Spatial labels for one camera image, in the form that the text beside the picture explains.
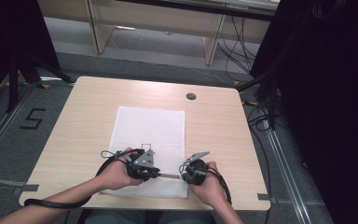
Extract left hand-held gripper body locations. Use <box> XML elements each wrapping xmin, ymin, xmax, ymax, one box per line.
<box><xmin>126</xmin><ymin>147</ymin><xmax>161</xmax><ymax>183</ymax></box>

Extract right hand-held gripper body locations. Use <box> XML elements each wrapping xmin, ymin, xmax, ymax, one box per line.
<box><xmin>180</xmin><ymin>150</ymin><xmax>211</xmax><ymax>187</ymax></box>

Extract white cloth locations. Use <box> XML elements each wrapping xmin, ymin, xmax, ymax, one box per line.
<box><xmin>101</xmin><ymin>105</ymin><xmax>189</xmax><ymax>200</ymax></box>

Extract person's right hand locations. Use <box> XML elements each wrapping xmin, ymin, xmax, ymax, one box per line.
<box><xmin>188</xmin><ymin>161</ymin><xmax>228</xmax><ymax>208</ymax></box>

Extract person's left hand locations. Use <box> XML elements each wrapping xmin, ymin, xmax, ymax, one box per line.
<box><xmin>96</xmin><ymin>147</ymin><xmax>145</xmax><ymax>191</ymax></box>

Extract person's legs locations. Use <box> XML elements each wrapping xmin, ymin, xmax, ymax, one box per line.
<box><xmin>85</xmin><ymin>208</ymin><xmax>213</xmax><ymax>224</ymax></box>

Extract grey tape strip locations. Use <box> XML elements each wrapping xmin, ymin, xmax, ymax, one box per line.
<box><xmin>256</xmin><ymin>192</ymin><xmax>278</xmax><ymax>205</ymax></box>

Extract black metal stand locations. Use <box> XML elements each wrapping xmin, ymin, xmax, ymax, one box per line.
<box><xmin>236</xmin><ymin>69</ymin><xmax>282</xmax><ymax>131</ymax></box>
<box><xmin>6</xmin><ymin>50</ymin><xmax>76</xmax><ymax>114</ymax></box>

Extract light wooden desk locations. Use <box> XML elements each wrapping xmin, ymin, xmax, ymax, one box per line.
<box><xmin>38</xmin><ymin>0</ymin><xmax>282</xmax><ymax>66</ymax></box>

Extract black curtain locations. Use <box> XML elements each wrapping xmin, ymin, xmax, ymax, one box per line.
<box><xmin>0</xmin><ymin>0</ymin><xmax>63</xmax><ymax>108</ymax></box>
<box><xmin>249</xmin><ymin>0</ymin><xmax>358</xmax><ymax>224</ymax></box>

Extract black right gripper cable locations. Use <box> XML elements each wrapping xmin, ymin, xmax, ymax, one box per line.
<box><xmin>207</xmin><ymin>167</ymin><xmax>233</xmax><ymax>205</ymax></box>

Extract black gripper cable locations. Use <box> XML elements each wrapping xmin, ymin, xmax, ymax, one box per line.
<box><xmin>207</xmin><ymin>167</ymin><xmax>233</xmax><ymax>205</ymax></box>
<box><xmin>23</xmin><ymin>148</ymin><xmax>145</xmax><ymax>210</ymax></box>

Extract thin grey cord loop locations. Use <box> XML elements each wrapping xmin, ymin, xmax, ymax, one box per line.
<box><xmin>100</xmin><ymin>149</ymin><xmax>120</xmax><ymax>159</ymax></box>

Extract black floor cables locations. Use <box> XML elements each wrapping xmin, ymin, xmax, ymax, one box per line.
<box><xmin>242</xmin><ymin>102</ymin><xmax>274</xmax><ymax>224</ymax></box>

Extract metal floor rail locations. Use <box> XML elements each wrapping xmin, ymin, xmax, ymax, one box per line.
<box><xmin>0</xmin><ymin>83</ymin><xmax>37</xmax><ymax>170</ymax></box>
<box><xmin>261</xmin><ymin>118</ymin><xmax>312</xmax><ymax>224</ymax></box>

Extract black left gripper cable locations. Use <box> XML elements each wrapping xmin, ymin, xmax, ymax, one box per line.
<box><xmin>23</xmin><ymin>148</ymin><xmax>145</xmax><ymax>210</ymax></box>

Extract black cable bundle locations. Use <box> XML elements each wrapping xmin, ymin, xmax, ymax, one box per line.
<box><xmin>216</xmin><ymin>15</ymin><xmax>258</xmax><ymax>75</ymax></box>

